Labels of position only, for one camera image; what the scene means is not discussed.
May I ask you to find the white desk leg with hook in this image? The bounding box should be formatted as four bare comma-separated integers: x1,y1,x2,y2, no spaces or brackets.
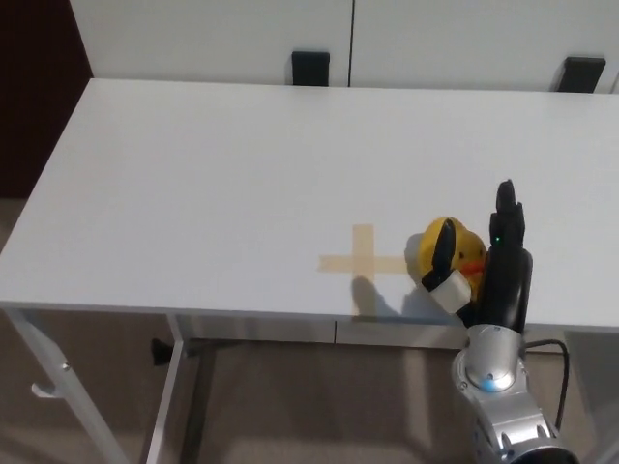
3,308,130,464

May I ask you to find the white metal desk leg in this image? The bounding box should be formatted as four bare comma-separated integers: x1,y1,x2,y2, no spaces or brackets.
146,313,191,464

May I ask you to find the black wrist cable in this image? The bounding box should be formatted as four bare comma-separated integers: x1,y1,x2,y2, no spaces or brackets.
523,338,570,432

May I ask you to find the black panel bracket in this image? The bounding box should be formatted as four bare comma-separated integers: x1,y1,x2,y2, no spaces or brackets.
555,56,607,95
291,49,332,88

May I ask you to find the grey desk crossbar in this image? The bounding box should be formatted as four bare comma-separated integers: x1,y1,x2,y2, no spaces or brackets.
186,339,466,358

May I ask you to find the white plastic hook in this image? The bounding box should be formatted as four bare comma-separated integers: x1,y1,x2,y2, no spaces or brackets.
29,380,62,400

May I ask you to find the white partition panel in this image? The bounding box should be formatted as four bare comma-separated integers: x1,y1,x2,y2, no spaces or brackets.
348,0,619,96
69,0,357,89

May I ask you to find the yellow rubber duck toy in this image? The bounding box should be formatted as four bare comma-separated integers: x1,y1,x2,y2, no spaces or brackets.
415,217,489,299

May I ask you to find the black floor foot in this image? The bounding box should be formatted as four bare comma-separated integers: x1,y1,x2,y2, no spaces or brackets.
151,338,173,366

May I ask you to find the short beige tape strip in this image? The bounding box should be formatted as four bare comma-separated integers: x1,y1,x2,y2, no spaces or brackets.
317,253,410,274

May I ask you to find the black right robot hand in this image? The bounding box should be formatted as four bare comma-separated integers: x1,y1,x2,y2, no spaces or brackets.
419,178,536,334

